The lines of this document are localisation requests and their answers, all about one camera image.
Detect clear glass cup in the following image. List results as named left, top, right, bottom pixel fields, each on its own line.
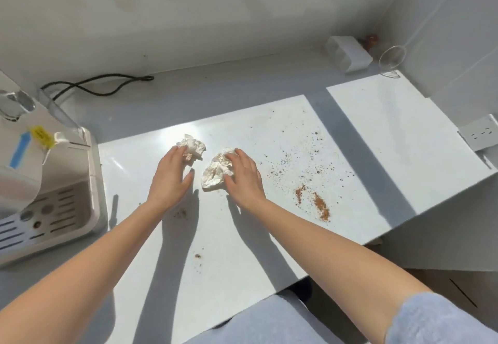
left=378, top=45, right=408, bottom=80

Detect white wall socket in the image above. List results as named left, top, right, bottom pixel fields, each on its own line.
left=458, top=113, right=498, bottom=153

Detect person's right forearm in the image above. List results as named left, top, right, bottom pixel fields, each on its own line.
left=239, top=199, right=433, bottom=344

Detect person's left forearm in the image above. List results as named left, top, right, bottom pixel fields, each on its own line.
left=0, top=199, right=176, bottom=344

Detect coffee grounds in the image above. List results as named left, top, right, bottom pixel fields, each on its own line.
left=171, top=131, right=357, bottom=262

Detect person's right hand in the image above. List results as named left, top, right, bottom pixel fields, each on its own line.
left=223, top=148, right=268, bottom=211

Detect person's light blue sleeve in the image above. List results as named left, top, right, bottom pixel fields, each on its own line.
left=385, top=292, right=498, bottom=344

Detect cream steel coffee machine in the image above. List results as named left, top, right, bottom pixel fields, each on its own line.
left=0, top=70, right=109, bottom=269

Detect white countertop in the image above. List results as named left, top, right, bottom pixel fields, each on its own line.
left=0, top=50, right=498, bottom=344

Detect thin black stick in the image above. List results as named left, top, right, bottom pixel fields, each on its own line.
left=449, top=278, right=478, bottom=309

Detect person's left hand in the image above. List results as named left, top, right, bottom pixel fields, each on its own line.
left=146, top=145, right=195, bottom=215

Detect black power cable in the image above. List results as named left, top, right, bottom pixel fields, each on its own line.
left=40, top=75, right=155, bottom=101

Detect yellow hang tag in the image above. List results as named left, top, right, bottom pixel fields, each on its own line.
left=30, top=125, right=53, bottom=149

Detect small tissue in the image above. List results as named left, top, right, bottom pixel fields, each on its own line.
left=175, top=133, right=207, bottom=165

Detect white plastic organizer box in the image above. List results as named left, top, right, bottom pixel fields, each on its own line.
left=325, top=35, right=374, bottom=74

